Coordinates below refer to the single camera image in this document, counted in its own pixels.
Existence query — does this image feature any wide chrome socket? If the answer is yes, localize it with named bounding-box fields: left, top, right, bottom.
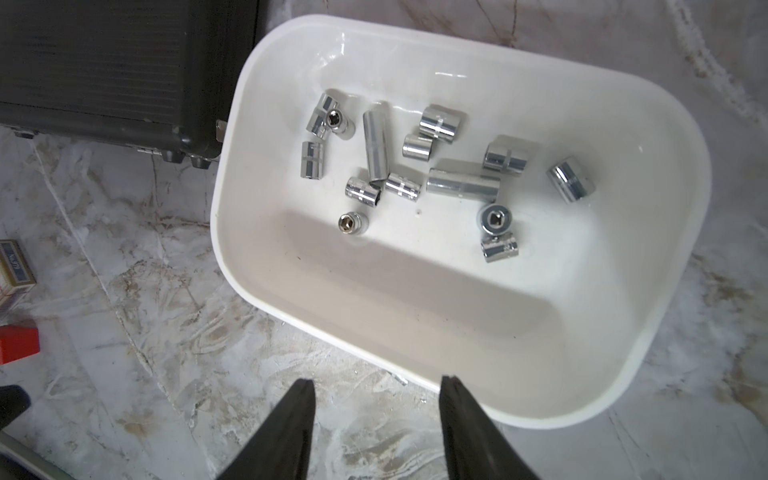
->
left=477, top=203, right=513, bottom=236

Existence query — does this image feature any long chrome socket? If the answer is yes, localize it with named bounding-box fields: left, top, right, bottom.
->
left=362, top=105, right=390, bottom=183
left=426, top=168, right=501, bottom=203

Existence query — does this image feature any small chrome socket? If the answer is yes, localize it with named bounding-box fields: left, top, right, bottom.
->
left=384, top=173, right=421, bottom=202

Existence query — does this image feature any red block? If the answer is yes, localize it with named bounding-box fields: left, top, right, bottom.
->
left=0, top=325, right=40, bottom=365

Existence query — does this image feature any black tool case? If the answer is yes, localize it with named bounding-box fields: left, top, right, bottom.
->
left=1, top=0, right=266, bottom=169

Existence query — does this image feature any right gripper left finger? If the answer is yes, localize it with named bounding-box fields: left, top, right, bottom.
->
left=217, top=379, right=316, bottom=480

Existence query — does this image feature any white plastic storage box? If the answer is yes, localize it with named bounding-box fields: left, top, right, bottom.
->
left=211, top=15, right=712, bottom=429

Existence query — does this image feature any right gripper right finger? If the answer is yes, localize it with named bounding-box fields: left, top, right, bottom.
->
left=439, top=376, right=538, bottom=479

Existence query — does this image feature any chrome socket with groove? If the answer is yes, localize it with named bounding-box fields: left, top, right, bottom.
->
left=418, top=106, right=462, bottom=143

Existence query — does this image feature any small card box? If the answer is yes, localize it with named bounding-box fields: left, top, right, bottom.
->
left=1, top=239, right=37, bottom=317

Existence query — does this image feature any chrome socket row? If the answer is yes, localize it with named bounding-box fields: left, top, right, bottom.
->
left=344, top=176, right=381, bottom=208
left=546, top=156, right=596, bottom=203
left=401, top=134, right=433, bottom=162

